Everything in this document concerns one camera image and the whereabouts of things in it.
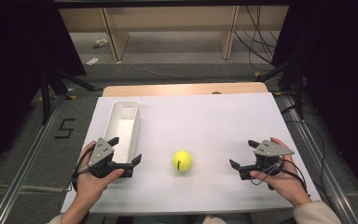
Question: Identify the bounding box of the white plastic storage box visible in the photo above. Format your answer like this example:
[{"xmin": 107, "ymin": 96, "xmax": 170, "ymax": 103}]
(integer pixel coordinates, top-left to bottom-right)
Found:
[{"xmin": 103, "ymin": 99, "xmax": 142, "ymax": 165}]

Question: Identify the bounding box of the person's right hand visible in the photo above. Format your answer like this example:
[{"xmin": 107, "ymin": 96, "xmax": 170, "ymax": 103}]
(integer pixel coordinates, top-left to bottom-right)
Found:
[{"xmin": 249, "ymin": 136, "xmax": 312, "ymax": 207}]

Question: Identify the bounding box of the black metal stand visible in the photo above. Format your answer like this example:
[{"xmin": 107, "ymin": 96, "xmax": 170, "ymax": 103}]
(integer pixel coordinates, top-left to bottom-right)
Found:
[
  {"xmin": 255, "ymin": 55, "xmax": 306, "ymax": 121},
  {"xmin": 39, "ymin": 65, "xmax": 103, "ymax": 126}
]

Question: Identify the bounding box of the person's left hand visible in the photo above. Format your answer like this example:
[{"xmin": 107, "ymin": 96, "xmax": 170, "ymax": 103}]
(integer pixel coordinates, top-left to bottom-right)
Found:
[{"xmin": 74, "ymin": 140, "xmax": 126, "ymax": 204}]

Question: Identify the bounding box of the aluminium floor rail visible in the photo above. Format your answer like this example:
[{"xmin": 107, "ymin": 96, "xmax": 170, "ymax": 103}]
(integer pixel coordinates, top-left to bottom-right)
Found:
[
  {"xmin": 280, "ymin": 93, "xmax": 358, "ymax": 224},
  {"xmin": 0, "ymin": 95, "xmax": 67, "ymax": 224}
]

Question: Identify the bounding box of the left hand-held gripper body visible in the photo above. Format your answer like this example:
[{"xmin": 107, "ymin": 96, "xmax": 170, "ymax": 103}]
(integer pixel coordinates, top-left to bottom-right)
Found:
[{"xmin": 88, "ymin": 137, "xmax": 126, "ymax": 179}]

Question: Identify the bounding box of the yellow tennis ball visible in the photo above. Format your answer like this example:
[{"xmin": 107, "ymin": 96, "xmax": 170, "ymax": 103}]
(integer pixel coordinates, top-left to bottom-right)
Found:
[{"xmin": 172, "ymin": 149, "xmax": 194, "ymax": 173}]

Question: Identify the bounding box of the white foam board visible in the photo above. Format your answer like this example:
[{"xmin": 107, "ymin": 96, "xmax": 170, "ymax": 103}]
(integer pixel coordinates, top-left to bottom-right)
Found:
[{"xmin": 60, "ymin": 91, "xmax": 322, "ymax": 217}]

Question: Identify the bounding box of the black floor cable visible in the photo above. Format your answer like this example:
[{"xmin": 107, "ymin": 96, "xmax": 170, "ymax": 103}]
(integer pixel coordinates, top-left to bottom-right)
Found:
[{"xmin": 282, "ymin": 105, "xmax": 328, "ymax": 189}]

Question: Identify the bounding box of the thin white floor cable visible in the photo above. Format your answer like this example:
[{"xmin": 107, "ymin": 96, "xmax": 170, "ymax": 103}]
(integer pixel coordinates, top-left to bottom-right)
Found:
[{"xmin": 121, "ymin": 50, "xmax": 238, "ymax": 84}]

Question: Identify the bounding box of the black curtain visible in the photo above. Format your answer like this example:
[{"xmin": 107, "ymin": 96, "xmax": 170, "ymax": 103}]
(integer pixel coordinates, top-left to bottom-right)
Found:
[
  {"xmin": 0, "ymin": 0, "xmax": 88, "ymax": 185},
  {"xmin": 270, "ymin": 0, "xmax": 358, "ymax": 200}
]

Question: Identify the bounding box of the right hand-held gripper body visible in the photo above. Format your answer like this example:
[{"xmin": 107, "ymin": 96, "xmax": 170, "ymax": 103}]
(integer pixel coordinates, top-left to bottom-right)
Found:
[{"xmin": 249, "ymin": 139, "xmax": 296, "ymax": 181}]

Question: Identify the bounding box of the bundle of black cables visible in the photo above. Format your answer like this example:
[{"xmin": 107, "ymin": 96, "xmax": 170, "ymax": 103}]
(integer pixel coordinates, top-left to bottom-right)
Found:
[{"xmin": 233, "ymin": 5, "xmax": 282, "ymax": 73}]

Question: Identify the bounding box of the beige wooden desk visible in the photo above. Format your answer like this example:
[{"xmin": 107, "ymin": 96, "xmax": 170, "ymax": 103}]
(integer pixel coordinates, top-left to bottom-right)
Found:
[{"xmin": 58, "ymin": 5, "xmax": 290, "ymax": 63}]

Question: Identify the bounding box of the left hand-held gripper cable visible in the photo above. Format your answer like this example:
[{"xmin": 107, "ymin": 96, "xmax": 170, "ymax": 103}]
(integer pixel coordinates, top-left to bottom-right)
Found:
[{"xmin": 69, "ymin": 144, "xmax": 96, "ymax": 192}]

